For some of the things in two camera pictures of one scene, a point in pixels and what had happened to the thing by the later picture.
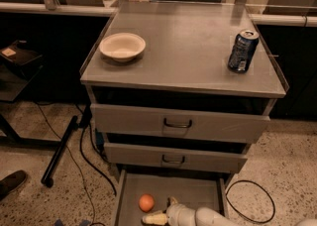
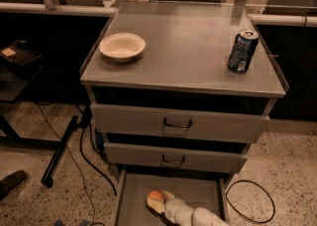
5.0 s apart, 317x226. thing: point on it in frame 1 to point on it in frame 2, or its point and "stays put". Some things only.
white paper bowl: [123, 47] stays put
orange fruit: [146, 202] to [156, 194]
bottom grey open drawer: [193, 190] stays put
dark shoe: [10, 182] stays put
